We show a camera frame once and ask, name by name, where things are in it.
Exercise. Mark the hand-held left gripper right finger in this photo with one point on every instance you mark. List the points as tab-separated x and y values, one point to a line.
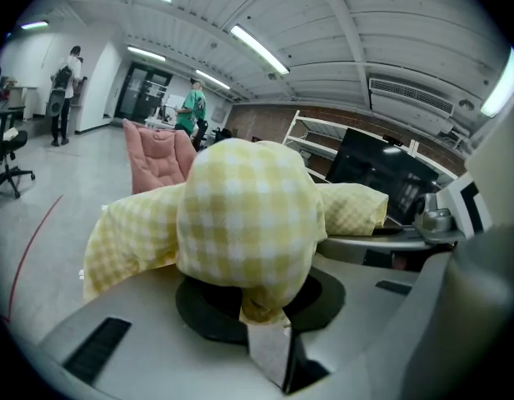
302	365

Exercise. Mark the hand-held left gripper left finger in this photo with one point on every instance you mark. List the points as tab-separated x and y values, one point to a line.
268	350

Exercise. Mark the yellow checked cloth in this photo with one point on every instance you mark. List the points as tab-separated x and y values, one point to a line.
244	206

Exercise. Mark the pink cushioned seat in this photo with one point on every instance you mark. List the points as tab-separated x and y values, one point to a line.
158	161

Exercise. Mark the black monitor screen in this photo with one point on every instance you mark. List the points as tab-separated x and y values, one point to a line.
377	169

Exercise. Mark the white metal shelf rack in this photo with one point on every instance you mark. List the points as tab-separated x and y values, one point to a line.
312	133

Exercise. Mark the black webcam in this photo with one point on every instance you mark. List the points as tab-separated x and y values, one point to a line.
392	141

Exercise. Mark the white table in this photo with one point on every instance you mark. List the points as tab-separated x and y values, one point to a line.
158	123

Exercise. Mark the black double door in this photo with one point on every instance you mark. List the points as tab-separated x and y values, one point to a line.
142	94

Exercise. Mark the white air conditioning unit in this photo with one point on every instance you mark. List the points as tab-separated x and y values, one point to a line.
410	96

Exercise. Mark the black office chair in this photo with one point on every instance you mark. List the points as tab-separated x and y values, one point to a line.
8	142

